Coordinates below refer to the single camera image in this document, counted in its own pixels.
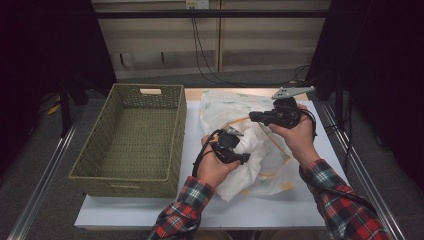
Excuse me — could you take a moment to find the tangle of black floor cables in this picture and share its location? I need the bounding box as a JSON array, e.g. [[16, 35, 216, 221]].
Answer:
[[289, 64, 313, 84]]

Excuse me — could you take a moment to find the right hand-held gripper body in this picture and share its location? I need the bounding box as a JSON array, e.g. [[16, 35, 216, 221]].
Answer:
[[266, 85, 316, 130]]

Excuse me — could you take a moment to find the person's left hand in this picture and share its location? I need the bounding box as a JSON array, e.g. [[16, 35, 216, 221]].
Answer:
[[196, 134, 241, 189]]

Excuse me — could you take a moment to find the right hand-held gripper black cable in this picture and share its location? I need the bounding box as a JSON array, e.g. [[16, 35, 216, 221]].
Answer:
[[298, 108, 379, 216]]

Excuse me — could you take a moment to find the black metal stand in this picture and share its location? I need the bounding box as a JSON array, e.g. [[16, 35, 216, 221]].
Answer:
[[334, 73, 344, 128], [59, 76, 73, 138]]

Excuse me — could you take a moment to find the white wall socket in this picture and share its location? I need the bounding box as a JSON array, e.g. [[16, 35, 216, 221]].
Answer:
[[185, 0, 210, 10]]

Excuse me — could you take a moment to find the dark curtain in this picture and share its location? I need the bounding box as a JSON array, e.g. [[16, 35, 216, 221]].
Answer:
[[306, 0, 424, 183], [0, 0, 118, 174]]

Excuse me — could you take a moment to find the black crossbar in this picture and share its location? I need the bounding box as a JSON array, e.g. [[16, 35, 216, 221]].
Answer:
[[94, 9, 329, 19]]

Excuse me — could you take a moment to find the person's right hand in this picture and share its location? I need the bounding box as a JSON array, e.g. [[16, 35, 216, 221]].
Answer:
[[268, 103, 321, 169]]

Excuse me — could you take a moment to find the green woven basket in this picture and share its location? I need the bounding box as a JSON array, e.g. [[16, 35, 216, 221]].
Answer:
[[68, 83, 188, 199]]

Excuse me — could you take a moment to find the white cloth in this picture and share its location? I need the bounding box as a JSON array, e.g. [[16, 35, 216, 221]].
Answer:
[[216, 124, 288, 203]]

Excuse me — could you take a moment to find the leaf print mesh laundry bag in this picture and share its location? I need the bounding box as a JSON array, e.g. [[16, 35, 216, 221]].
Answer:
[[199, 89, 313, 203]]

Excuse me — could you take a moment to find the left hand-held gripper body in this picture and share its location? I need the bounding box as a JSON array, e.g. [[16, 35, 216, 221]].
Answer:
[[210, 128, 244, 164]]

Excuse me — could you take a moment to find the black wall cable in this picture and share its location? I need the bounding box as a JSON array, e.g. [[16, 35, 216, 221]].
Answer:
[[190, 8, 296, 87], [194, 18, 221, 74]]

